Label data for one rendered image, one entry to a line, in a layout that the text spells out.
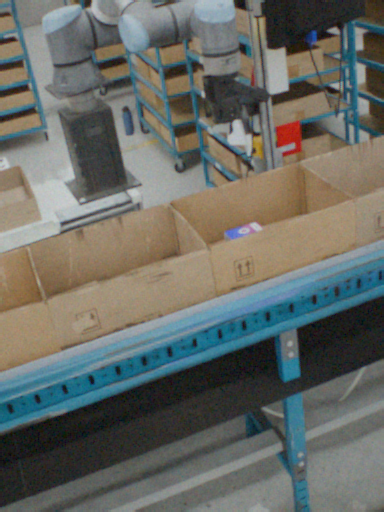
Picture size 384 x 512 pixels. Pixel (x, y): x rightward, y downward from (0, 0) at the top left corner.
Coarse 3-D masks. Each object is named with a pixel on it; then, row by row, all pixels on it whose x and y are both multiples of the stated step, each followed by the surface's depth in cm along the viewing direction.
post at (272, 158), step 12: (252, 12) 223; (252, 24) 225; (252, 36) 229; (252, 48) 232; (264, 48) 230; (252, 60) 234; (264, 60) 232; (264, 72) 234; (264, 84) 237; (264, 108) 241; (264, 120) 243; (264, 132) 245; (264, 144) 249; (264, 156) 252; (276, 156) 251; (264, 168) 256
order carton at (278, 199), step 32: (224, 192) 184; (256, 192) 188; (288, 192) 191; (320, 192) 181; (192, 224) 185; (224, 224) 189; (288, 224) 160; (320, 224) 164; (352, 224) 167; (224, 256) 158; (256, 256) 161; (288, 256) 165; (320, 256) 168; (224, 288) 162
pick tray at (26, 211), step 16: (0, 176) 278; (16, 176) 280; (0, 192) 280; (16, 192) 278; (32, 192) 252; (0, 208) 244; (16, 208) 247; (32, 208) 249; (0, 224) 247; (16, 224) 249
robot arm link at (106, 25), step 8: (96, 0) 235; (104, 0) 227; (88, 8) 240; (96, 8) 234; (104, 8) 231; (112, 8) 230; (96, 16) 235; (104, 16) 234; (112, 16) 233; (96, 24) 237; (104, 24) 236; (112, 24) 235; (96, 32) 238; (104, 32) 239; (112, 32) 239; (104, 40) 241; (112, 40) 243; (120, 40) 245
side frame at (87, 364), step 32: (288, 288) 161; (320, 288) 164; (352, 288) 171; (192, 320) 156; (224, 320) 157; (288, 320) 165; (96, 352) 151; (128, 352) 152; (160, 352) 159; (192, 352) 162; (224, 352) 162; (0, 384) 147; (32, 384) 147; (64, 384) 153; (96, 384) 156; (128, 384) 156; (0, 416) 151; (32, 416) 150
